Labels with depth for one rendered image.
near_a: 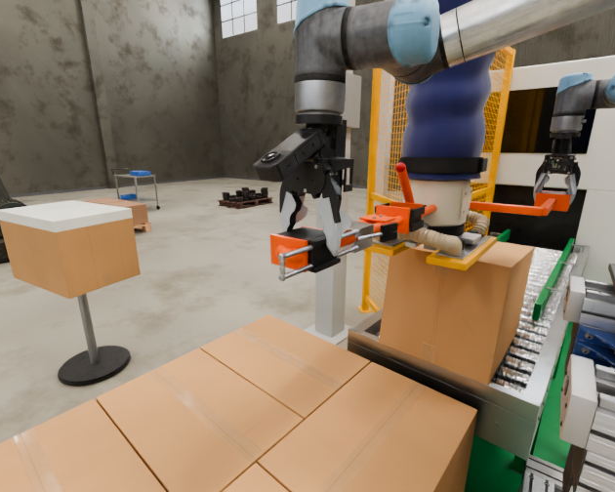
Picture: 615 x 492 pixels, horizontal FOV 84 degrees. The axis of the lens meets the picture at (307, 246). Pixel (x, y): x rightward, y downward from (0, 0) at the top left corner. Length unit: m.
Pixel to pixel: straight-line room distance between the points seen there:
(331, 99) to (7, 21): 12.37
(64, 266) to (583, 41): 10.11
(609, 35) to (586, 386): 9.86
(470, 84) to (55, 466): 1.45
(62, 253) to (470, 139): 1.82
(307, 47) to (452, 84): 0.53
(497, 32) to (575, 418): 0.59
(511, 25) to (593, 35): 9.80
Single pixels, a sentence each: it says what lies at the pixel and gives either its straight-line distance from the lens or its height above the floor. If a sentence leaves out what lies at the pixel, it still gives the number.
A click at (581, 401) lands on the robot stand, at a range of 0.72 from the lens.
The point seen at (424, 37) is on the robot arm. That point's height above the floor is 1.49.
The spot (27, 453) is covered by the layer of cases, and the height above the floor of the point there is 0.54.
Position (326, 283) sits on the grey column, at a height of 0.43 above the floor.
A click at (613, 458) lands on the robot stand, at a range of 0.77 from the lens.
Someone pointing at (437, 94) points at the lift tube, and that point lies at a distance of 0.98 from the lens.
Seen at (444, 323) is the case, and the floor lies 0.77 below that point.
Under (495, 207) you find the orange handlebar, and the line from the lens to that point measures 1.08.
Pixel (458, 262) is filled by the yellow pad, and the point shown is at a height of 1.09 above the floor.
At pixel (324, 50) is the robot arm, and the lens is 0.53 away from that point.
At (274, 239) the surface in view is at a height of 1.22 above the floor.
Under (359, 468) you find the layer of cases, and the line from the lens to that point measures 1.10.
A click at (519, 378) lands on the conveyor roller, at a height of 0.54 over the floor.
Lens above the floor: 1.37
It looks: 16 degrees down
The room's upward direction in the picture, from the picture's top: straight up
